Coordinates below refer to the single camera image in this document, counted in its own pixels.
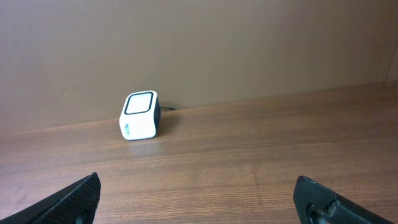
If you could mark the white barcode scanner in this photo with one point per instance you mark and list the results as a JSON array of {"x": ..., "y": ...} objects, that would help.
[{"x": 140, "y": 116}]

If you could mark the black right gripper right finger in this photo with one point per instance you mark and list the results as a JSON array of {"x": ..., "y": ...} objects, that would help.
[{"x": 318, "y": 204}]

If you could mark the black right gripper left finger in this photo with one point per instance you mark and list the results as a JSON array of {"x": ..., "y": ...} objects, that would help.
[{"x": 76, "y": 203}]

